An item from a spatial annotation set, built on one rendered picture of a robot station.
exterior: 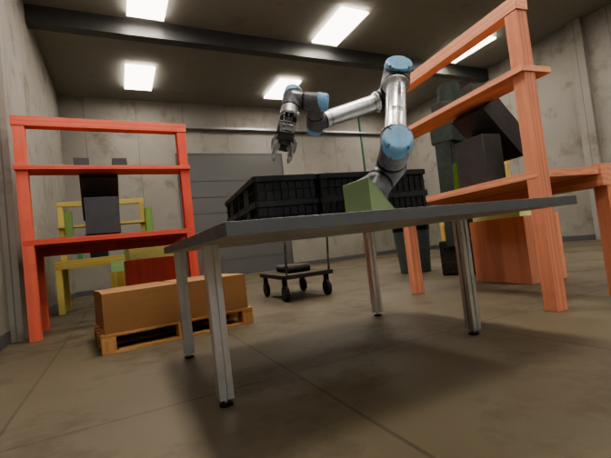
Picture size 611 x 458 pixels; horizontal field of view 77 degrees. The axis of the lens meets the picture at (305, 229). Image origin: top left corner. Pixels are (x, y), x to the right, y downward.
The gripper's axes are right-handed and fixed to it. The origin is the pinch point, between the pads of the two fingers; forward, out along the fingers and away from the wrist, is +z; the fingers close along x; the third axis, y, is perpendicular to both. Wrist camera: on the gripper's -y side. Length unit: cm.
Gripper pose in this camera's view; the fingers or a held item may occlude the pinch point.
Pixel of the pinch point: (281, 160)
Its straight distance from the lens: 155.3
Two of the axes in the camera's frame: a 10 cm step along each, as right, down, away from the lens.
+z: -1.2, 9.0, -4.2
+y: 1.3, -4.0, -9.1
